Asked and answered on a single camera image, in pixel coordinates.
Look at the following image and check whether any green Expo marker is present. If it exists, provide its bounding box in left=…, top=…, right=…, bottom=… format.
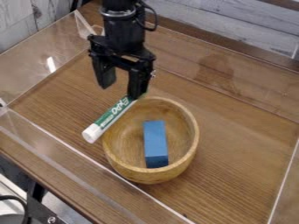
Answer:
left=81, top=94, right=145, bottom=144

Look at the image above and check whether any black cable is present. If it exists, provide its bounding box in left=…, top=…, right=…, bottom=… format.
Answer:
left=0, top=194, right=30, bottom=224

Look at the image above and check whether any clear acrylic corner bracket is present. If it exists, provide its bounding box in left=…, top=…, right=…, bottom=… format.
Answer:
left=73, top=10, right=105, bottom=39

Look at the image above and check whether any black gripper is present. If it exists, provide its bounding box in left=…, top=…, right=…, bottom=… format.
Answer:
left=88, top=12, right=156, bottom=100

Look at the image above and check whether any black metal stand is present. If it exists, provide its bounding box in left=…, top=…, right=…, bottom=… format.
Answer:
left=22, top=180, right=80, bottom=224

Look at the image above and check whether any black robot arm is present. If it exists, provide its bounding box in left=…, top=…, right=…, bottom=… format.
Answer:
left=88, top=0, right=157, bottom=100

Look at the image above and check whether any blue rectangular block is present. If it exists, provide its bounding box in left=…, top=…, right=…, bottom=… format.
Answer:
left=142, top=120, right=168, bottom=168

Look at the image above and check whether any brown wooden bowl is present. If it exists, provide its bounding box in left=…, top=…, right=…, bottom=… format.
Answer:
left=101, top=96, right=200, bottom=185

